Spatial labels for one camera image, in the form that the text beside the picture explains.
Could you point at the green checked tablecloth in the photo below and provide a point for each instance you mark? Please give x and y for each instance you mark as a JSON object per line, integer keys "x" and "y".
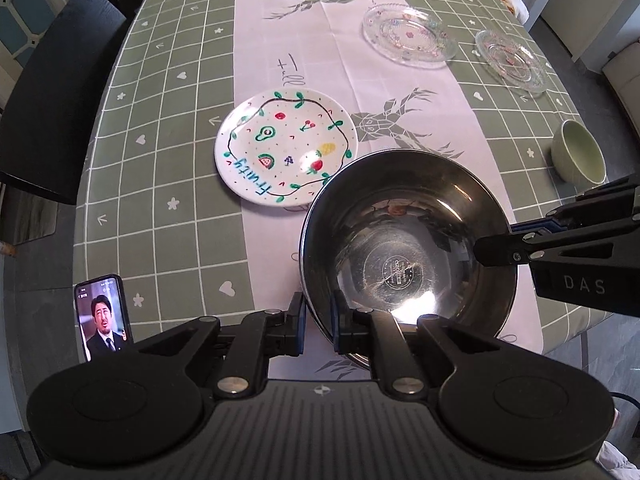
{"x": 165, "y": 110}

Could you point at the stainless steel bowl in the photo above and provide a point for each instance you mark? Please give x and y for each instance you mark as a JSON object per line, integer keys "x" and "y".
{"x": 400, "y": 220}

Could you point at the white glass-door cabinet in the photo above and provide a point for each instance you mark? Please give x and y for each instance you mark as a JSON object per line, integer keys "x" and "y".
{"x": 22, "y": 10}

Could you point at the white fruit-print plate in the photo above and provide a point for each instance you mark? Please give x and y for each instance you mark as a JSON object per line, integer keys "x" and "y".
{"x": 280, "y": 145}

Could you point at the black smartphone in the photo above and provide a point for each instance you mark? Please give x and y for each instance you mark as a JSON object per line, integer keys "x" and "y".
{"x": 102, "y": 320}

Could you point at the small flowered glass plate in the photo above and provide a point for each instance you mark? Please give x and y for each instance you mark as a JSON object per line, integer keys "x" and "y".
{"x": 512, "y": 62}

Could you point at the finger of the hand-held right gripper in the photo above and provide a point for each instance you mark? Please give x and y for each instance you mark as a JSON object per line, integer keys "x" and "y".
{"x": 505, "y": 250}
{"x": 590, "y": 205}

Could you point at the large flowered glass plate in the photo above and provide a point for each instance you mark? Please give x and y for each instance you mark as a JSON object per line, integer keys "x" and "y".
{"x": 410, "y": 35}

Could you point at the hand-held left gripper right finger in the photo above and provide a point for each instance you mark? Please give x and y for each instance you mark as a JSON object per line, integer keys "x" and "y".
{"x": 340, "y": 329}

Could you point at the pale green ceramic cup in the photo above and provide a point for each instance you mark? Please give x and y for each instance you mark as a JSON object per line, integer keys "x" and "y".
{"x": 580, "y": 147}

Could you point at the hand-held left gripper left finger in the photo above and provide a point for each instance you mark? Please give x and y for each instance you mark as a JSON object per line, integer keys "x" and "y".
{"x": 299, "y": 329}

